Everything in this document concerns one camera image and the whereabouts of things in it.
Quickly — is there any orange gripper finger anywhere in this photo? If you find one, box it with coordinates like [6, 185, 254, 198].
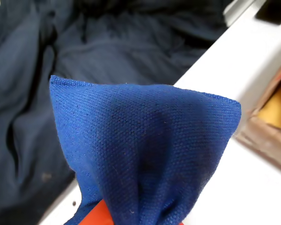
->
[80, 200, 185, 225]

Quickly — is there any blue bean bag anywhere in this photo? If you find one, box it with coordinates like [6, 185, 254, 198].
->
[49, 75, 242, 225]

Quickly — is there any cardboard box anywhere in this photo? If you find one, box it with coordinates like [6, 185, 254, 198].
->
[234, 60, 281, 169]

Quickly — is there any flat yellow bean bag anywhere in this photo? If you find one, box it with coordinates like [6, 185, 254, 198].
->
[257, 79, 281, 132]

